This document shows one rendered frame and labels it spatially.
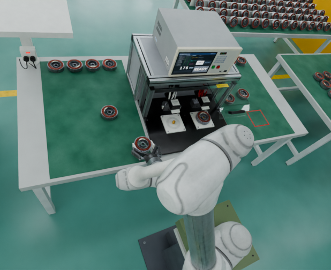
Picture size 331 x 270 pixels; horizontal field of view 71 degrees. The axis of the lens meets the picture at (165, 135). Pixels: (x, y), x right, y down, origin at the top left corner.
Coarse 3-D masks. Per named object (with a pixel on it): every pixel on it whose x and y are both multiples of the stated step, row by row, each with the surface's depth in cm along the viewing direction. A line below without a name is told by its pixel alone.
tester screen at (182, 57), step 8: (184, 56) 132; (192, 56) 134; (200, 56) 136; (208, 56) 138; (176, 64) 135; (184, 64) 138; (192, 64) 140; (208, 64) 144; (176, 72) 141; (184, 72) 144; (192, 72) 146; (200, 72) 148
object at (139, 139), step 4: (136, 140) 146; (140, 140) 148; (144, 140) 148; (148, 140) 148; (136, 144) 144; (140, 144) 146; (144, 144) 147; (148, 144) 146; (140, 148) 143; (144, 148) 144; (148, 148) 144
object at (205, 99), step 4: (196, 92) 173; (200, 92) 174; (196, 96) 173; (200, 96) 168; (204, 96) 169; (200, 100) 168; (204, 100) 167; (208, 100) 168; (200, 104) 168; (204, 104) 167; (208, 104) 169; (204, 108) 168; (208, 108) 169
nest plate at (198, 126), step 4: (192, 112) 177; (196, 112) 178; (192, 116) 175; (200, 116) 177; (196, 120) 174; (196, 124) 171; (200, 124) 172; (208, 124) 174; (212, 124) 175; (200, 128) 171; (204, 128) 173
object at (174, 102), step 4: (172, 92) 167; (168, 96) 163; (168, 100) 162; (172, 100) 159; (176, 100) 160; (172, 104) 157; (176, 104) 158; (172, 108) 159; (176, 108) 160; (172, 112) 159; (176, 112) 160
